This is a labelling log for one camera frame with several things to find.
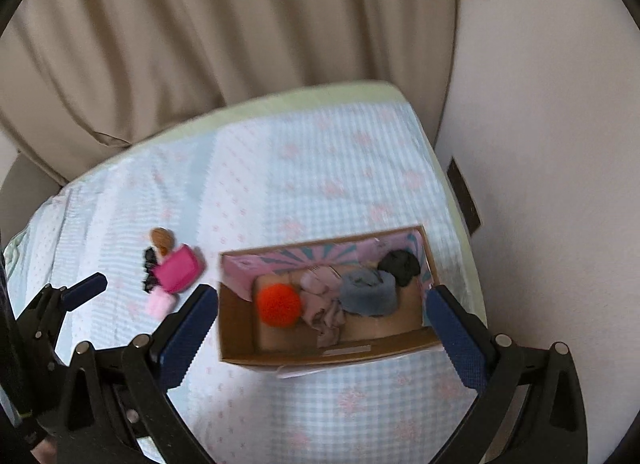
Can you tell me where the green bed sheet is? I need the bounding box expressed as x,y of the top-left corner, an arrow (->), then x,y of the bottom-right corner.
60,79 -> 490,324

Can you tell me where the beige curtain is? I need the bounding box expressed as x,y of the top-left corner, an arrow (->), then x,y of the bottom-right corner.
1,0 -> 458,182

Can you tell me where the orange fluffy pom-pom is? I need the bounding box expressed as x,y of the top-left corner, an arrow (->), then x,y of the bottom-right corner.
255,283 -> 303,328

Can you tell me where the black plush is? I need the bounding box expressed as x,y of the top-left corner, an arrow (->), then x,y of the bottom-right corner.
376,250 -> 421,288

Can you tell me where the cardboard box with pink pattern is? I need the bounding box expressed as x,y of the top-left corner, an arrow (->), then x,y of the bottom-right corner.
217,224 -> 439,369

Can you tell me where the grey plush cloth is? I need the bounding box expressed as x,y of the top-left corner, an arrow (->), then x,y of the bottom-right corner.
338,268 -> 398,317

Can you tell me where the blue checked bed blanket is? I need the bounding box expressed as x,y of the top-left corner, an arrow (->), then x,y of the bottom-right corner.
4,102 -> 485,463

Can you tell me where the pale pink cloth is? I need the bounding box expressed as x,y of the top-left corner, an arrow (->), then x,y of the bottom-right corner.
299,266 -> 345,348

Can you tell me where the light pink soft item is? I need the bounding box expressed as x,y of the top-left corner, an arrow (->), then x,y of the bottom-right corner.
145,286 -> 177,321

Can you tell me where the magenta pouch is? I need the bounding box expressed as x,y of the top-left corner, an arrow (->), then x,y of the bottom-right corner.
152,244 -> 204,294

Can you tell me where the black fuzzy item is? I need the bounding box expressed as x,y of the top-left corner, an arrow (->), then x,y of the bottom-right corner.
142,247 -> 158,294

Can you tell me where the brown plush toy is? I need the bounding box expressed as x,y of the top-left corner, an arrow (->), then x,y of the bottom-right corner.
150,228 -> 175,259

